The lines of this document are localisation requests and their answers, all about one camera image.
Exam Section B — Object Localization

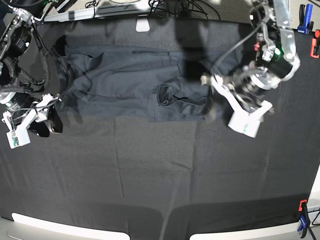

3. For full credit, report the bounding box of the orange clamp far right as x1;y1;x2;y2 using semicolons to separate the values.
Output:
310;29;320;59

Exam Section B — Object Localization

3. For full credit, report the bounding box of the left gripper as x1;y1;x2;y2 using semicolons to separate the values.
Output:
200;74;273;123

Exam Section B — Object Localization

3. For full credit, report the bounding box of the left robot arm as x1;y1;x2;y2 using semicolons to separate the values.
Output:
200;0;301;138

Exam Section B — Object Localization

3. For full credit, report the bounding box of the orange blue clamp near right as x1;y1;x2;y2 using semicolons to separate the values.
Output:
297;199;317;240

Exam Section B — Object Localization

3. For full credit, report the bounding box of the black cable bundle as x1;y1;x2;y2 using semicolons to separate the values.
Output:
147;0;222;21

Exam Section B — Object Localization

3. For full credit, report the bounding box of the black table cloth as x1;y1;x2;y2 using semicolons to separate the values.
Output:
0;18;320;240

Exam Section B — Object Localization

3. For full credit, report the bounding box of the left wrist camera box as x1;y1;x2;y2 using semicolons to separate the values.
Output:
228;112;261;138

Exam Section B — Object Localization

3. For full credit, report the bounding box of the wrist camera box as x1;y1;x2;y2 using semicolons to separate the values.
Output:
228;112;261;138
6;128;31;149

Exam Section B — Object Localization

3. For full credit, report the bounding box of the dark grey t-shirt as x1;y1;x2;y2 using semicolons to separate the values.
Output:
53;44;226;123

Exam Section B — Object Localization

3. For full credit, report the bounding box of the aluminium frame rail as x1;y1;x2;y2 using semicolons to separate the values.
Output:
44;3;151;22

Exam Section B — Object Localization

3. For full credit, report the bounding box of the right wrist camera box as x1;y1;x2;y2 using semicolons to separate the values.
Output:
6;128;31;149

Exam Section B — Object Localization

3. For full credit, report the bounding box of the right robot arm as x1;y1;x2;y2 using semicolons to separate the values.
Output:
0;0;63;149

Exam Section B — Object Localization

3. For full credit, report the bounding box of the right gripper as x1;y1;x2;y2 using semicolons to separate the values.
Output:
1;92;63;137

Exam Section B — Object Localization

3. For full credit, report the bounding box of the blue clamp top right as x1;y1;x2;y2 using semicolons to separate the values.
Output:
297;3;314;35

